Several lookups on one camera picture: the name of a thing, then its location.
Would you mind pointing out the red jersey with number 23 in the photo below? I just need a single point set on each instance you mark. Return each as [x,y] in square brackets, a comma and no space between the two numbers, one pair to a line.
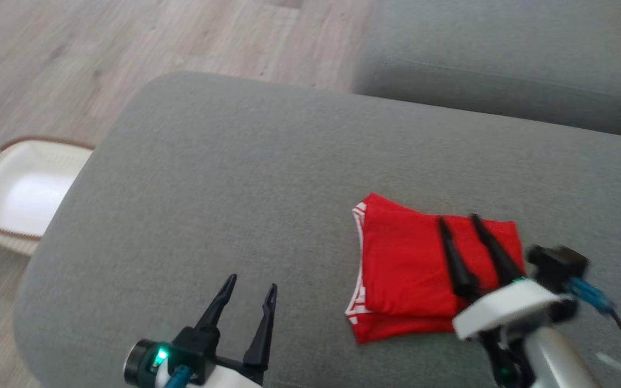
[397,258]

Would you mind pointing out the white laundry basket brown rim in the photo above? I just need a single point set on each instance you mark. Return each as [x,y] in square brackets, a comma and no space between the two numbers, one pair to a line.
[30,194]

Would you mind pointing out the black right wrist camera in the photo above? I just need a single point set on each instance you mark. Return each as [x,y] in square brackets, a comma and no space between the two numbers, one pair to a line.
[558,267]

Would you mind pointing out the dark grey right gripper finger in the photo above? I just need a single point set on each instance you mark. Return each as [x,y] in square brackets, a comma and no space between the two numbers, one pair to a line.
[459,269]
[499,258]

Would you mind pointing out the large grey fabric sofa ottoman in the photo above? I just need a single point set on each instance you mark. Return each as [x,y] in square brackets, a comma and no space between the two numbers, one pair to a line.
[235,188]

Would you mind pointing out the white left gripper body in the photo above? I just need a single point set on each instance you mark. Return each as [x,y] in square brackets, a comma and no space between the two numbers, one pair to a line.
[229,377]

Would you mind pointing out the red jersey white trim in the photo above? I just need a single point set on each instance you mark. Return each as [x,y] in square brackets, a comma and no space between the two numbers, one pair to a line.
[397,327]

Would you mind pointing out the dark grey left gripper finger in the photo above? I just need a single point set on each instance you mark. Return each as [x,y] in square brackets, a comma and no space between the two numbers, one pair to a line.
[216,307]
[262,339]

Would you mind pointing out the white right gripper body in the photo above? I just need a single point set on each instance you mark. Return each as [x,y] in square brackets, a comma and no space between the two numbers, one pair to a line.
[504,310]

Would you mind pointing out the grey fabric sofa seat cushion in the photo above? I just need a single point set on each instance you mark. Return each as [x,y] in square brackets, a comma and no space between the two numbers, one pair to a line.
[504,48]

